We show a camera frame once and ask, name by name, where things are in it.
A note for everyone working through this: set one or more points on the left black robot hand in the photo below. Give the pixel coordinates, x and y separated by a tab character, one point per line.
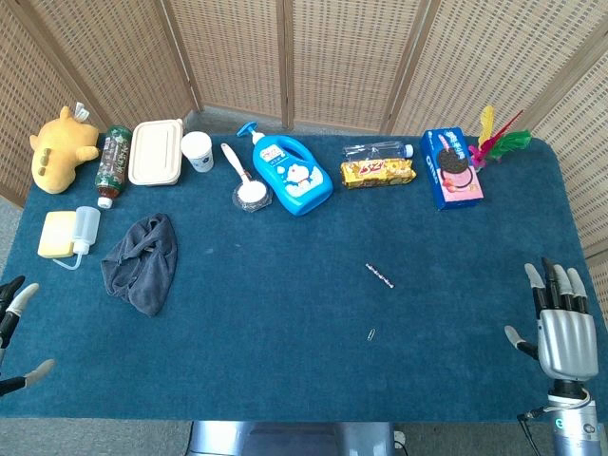
14	304

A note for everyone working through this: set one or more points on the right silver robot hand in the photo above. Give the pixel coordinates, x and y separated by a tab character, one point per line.
568	340

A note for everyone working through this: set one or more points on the small silver metal tool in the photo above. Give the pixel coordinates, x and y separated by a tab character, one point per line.
381	276

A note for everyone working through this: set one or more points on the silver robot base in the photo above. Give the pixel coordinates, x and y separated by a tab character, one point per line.
290	438

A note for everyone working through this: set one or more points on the yellow sponge block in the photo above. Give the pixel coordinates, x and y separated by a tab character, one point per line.
54	234

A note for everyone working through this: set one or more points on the clear squeeze wash bottle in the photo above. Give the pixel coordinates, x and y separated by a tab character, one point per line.
84	233

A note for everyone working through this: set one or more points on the dark grey cloth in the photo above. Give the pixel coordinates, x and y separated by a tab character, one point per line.
141	265

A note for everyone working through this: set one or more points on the yellow plush toy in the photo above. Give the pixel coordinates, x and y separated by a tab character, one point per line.
59	154

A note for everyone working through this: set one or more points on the green tea drink bottle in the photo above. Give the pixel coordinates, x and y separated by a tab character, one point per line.
113	164

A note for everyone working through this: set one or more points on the small metal paper clip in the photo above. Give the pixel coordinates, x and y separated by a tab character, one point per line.
371	334

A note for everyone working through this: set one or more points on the beige lidded lunch box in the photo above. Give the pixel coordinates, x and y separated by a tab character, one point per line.
156	153

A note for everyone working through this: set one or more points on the blue Oreo cookie box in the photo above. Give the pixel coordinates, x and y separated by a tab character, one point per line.
451	168

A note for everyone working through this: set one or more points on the colourful feather shuttlecock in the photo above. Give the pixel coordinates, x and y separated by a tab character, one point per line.
496	142

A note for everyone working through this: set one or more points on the white paper cup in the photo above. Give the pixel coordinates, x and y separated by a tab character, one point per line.
197	152

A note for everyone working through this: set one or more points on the yellow biscuit packet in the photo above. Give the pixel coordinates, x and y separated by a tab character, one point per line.
377	173

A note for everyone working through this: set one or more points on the clear plastic water bottle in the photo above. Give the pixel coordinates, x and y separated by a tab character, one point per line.
375	151

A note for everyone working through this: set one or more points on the blue table carpet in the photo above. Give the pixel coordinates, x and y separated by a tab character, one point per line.
294	304

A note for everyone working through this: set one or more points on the blue detergent pump bottle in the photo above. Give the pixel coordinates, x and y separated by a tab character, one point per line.
290	173

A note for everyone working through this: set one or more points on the woven bamboo folding screen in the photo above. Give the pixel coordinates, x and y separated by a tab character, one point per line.
304	57

